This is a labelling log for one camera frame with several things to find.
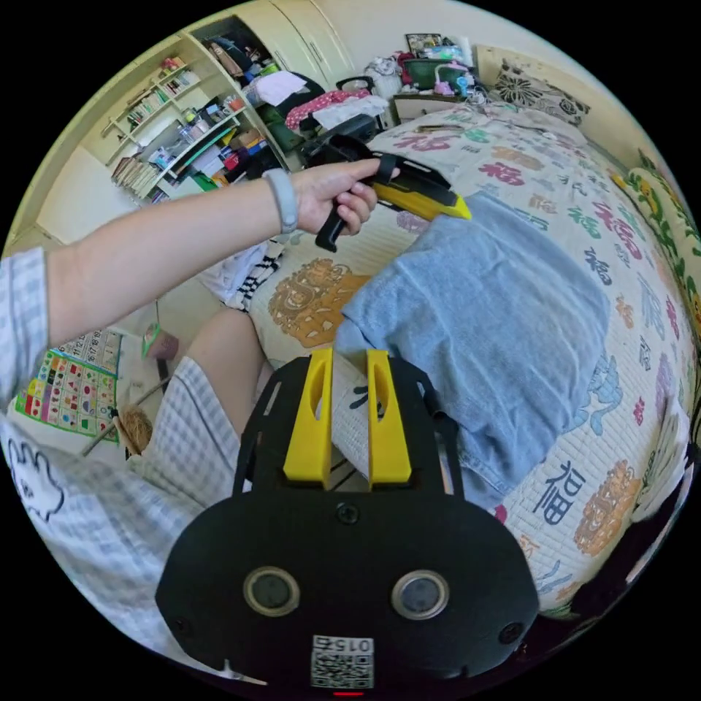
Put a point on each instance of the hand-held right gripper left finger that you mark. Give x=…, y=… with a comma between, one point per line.
x=308, y=432

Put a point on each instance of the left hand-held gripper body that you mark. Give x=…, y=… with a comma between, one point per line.
x=421, y=178

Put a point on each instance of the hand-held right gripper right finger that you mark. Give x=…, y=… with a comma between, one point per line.
x=388, y=438

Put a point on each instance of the light blue jeans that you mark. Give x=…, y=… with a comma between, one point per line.
x=482, y=328

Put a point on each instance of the person's left forearm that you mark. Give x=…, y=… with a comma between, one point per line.
x=164, y=257

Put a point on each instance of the person's left hand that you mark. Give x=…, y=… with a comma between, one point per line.
x=323, y=191

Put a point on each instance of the bed with printed quilt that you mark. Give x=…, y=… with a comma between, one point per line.
x=526, y=175

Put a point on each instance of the bedside table with clutter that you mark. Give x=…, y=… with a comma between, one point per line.
x=432, y=76

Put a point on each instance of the black chair with clothes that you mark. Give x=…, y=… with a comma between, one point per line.
x=328, y=109

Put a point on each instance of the person's body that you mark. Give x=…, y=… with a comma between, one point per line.
x=181, y=443

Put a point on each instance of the black and white floral pillow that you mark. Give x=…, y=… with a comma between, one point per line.
x=539, y=93

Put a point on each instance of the striped white garment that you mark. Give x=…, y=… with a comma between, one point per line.
x=249, y=276

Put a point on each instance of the straw broom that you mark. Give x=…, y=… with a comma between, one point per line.
x=134, y=424

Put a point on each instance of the cream cupboard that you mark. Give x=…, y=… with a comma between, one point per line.
x=296, y=38

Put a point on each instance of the yellow green floral blanket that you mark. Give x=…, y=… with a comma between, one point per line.
x=665, y=219

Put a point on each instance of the colourful picture chart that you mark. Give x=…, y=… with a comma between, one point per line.
x=68, y=389

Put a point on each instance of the curved bookshelf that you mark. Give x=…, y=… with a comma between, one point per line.
x=181, y=137

